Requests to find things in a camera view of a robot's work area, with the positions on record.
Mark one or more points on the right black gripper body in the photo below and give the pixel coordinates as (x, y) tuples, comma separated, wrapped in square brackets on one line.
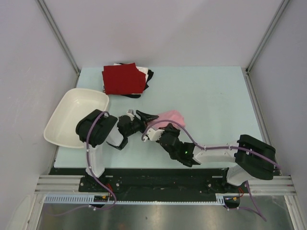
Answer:
[(172, 132)]

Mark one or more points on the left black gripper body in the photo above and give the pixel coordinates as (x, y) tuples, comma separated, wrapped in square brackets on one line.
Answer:
[(136, 125)]

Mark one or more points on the pink t shirt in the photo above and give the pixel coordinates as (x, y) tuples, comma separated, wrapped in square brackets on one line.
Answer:
[(173, 115)]

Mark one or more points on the white plastic bin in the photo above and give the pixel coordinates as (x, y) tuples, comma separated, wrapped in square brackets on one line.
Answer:
[(76, 104)]

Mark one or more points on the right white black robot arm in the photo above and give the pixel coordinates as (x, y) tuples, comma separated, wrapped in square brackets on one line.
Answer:
[(243, 159)]

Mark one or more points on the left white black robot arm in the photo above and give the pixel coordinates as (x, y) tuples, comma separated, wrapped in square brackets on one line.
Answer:
[(100, 127)]

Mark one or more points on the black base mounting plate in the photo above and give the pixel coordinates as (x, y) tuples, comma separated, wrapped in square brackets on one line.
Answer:
[(180, 185)]

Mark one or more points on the folded red t shirt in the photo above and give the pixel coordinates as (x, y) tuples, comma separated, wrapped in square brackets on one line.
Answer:
[(111, 77)]

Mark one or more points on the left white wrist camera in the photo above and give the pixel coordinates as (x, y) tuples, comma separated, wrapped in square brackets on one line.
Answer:
[(130, 114)]

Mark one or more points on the aluminium front rail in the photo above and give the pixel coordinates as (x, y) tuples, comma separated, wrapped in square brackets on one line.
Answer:
[(58, 184)]

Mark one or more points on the right aluminium side rail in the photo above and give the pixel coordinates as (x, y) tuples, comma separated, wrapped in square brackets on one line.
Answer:
[(280, 185)]

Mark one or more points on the left aluminium frame post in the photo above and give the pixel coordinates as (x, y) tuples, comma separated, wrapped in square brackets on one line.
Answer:
[(58, 34)]

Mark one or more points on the aluminium frame post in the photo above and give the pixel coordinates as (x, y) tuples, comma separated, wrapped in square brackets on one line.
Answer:
[(58, 34), (268, 33)]

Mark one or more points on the right aluminium frame post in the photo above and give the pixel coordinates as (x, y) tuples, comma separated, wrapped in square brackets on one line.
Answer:
[(268, 33)]

